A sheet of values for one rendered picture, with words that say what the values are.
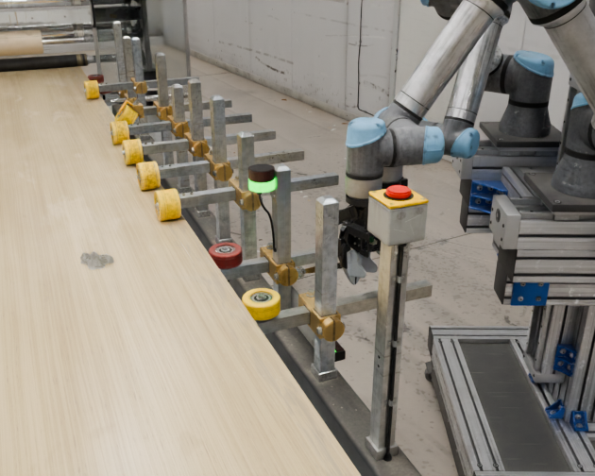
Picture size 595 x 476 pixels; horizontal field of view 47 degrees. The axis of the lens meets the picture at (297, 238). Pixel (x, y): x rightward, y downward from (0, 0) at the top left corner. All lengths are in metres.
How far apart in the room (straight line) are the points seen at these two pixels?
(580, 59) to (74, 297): 1.12
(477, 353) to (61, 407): 1.70
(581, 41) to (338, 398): 0.86
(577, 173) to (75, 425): 1.20
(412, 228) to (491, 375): 1.43
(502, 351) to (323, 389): 1.21
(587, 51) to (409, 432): 1.50
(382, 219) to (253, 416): 0.37
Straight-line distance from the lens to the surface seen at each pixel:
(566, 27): 1.42
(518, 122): 2.14
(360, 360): 2.82
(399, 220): 1.06
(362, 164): 1.33
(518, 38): 4.65
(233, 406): 1.14
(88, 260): 1.65
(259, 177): 1.52
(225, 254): 1.60
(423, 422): 2.54
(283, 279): 1.62
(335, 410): 1.44
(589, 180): 1.69
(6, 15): 3.94
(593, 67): 1.47
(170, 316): 1.38
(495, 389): 2.40
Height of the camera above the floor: 1.61
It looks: 25 degrees down
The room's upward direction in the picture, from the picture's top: straight up
